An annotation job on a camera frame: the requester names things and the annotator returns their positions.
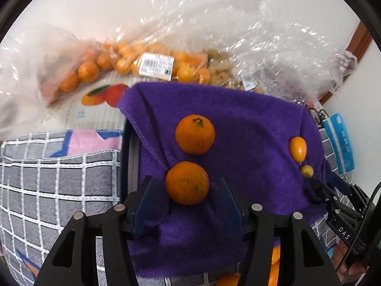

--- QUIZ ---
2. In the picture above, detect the grey checkered blanket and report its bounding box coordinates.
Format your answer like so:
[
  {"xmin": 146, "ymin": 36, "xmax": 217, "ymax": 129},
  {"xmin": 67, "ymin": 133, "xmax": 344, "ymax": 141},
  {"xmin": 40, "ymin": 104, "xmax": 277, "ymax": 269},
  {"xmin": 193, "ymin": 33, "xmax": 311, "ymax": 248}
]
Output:
[{"xmin": 1, "ymin": 130, "xmax": 338, "ymax": 285}]

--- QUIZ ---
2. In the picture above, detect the mandarin orange two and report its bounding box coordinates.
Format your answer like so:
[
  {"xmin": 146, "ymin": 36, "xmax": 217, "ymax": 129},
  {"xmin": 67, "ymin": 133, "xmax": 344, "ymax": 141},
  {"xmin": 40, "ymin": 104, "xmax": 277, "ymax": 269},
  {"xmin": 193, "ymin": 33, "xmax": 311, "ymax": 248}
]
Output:
[{"xmin": 165, "ymin": 161, "xmax": 210, "ymax": 205}]

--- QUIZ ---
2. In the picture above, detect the mandarin orange one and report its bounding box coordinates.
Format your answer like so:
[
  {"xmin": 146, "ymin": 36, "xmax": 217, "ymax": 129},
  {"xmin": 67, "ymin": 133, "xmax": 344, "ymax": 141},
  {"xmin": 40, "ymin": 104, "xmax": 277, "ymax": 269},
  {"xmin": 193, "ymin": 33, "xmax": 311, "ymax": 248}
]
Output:
[{"xmin": 175, "ymin": 114, "xmax": 216, "ymax": 156}]

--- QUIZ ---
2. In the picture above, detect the mandarin orange three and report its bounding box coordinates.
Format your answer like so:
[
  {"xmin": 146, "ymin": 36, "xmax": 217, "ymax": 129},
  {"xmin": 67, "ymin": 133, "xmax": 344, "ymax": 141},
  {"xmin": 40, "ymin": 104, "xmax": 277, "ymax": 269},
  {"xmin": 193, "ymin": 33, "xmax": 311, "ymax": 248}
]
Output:
[{"xmin": 267, "ymin": 261, "xmax": 280, "ymax": 286}]

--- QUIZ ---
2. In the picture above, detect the large crumpled clear plastic bag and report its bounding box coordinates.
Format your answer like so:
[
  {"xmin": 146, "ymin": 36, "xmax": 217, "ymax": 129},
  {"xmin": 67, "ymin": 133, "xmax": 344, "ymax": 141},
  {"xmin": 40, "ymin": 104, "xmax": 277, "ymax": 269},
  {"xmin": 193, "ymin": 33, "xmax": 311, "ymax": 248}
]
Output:
[{"xmin": 115, "ymin": 0, "xmax": 358, "ymax": 105}]

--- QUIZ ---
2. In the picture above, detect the small yellow fruit one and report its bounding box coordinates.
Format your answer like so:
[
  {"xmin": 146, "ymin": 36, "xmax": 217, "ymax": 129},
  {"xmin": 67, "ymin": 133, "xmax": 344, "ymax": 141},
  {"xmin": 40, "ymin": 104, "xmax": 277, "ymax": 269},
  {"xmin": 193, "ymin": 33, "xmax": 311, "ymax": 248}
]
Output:
[{"xmin": 300, "ymin": 165, "xmax": 314, "ymax": 179}]

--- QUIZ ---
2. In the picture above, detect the small clear bag of oranges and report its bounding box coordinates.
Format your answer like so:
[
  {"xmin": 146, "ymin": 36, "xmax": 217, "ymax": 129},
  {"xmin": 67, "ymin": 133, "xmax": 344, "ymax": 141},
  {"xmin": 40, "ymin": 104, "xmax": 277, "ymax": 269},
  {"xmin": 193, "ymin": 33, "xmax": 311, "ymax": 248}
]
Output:
[{"xmin": 1, "ymin": 25, "xmax": 100, "ymax": 139}]

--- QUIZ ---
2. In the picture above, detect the person's right hand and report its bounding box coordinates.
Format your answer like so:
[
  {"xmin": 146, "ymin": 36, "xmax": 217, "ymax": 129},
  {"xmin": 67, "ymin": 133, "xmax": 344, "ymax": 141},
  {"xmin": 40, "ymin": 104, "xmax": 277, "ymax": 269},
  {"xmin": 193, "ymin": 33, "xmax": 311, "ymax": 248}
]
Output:
[{"xmin": 330, "ymin": 239, "xmax": 370, "ymax": 282}]

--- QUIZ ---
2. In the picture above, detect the oval kumquat orange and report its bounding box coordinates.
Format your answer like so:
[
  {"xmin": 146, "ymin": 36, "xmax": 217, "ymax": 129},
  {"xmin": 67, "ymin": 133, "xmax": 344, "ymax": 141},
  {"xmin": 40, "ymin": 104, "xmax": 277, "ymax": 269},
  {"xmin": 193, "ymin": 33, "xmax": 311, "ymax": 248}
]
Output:
[{"xmin": 289, "ymin": 136, "xmax": 307, "ymax": 163}]

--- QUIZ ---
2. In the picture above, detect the mandarin orange four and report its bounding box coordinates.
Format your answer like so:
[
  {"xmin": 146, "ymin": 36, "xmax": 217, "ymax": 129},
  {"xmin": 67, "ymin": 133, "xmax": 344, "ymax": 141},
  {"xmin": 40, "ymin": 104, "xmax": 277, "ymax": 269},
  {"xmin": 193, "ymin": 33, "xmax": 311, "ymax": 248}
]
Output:
[{"xmin": 215, "ymin": 274, "xmax": 240, "ymax": 286}]

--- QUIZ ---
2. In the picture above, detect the purple towel covered tray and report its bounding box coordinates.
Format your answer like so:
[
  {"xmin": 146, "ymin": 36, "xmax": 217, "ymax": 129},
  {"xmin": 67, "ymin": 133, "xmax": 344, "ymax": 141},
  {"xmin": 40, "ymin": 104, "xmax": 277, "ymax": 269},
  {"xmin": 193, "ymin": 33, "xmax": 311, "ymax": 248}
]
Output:
[{"xmin": 118, "ymin": 83, "xmax": 330, "ymax": 278}]

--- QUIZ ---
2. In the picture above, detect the large orange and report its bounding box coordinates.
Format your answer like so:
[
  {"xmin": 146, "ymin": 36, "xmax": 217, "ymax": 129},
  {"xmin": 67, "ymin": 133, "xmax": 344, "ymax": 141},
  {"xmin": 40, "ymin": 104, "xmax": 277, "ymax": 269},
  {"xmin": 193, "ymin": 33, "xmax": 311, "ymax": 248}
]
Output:
[{"xmin": 271, "ymin": 245, "xmax": 280, "ymax": 265}]

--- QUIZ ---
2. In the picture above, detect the blue tissue pack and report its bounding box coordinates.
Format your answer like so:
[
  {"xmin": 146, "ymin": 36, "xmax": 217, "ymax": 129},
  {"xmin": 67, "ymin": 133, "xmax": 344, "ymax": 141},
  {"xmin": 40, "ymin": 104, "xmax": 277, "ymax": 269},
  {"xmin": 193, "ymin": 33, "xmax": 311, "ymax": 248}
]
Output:
[{"xmin": 323, "ymin": 113, "xmax": 355, "ymax": 175}]

